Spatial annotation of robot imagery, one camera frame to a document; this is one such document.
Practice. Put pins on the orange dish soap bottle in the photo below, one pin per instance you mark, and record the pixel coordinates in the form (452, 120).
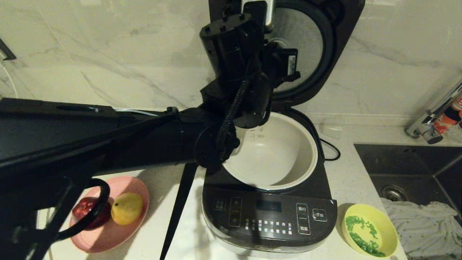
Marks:
(449, 119)

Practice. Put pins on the white speckled cloth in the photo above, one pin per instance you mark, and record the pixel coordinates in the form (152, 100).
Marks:
(426, 227)

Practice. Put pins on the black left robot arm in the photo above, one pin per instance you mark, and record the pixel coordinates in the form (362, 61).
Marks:
(108, 137)

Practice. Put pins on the steel sink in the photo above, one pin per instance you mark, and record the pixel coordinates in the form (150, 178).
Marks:
(415, 169)

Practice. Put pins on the chrome faucet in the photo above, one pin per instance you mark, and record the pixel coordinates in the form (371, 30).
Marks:
(427, 126)

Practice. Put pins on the red apple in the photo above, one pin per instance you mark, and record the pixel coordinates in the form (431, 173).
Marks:
(85, 209)

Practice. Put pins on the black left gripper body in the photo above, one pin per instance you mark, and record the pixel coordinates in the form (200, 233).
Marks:
(281, 65)

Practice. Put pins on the sink drain strainer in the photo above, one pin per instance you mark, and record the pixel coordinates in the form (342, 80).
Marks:
(395, 193)

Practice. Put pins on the yellow bowl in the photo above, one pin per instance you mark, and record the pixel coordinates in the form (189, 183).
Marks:
(388, 224)

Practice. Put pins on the black flat strip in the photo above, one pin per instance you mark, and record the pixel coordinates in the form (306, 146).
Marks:
(180, 202)

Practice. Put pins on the black wall socket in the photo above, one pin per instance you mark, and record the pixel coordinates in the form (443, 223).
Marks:
(5, 50)

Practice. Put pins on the yellow pear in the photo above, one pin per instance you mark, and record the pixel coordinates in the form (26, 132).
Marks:
(126, 208)

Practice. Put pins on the chopped green onions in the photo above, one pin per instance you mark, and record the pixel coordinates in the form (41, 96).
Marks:
(362, 242)

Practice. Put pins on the pink plate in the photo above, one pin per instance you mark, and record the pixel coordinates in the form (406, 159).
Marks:
(122, 234)

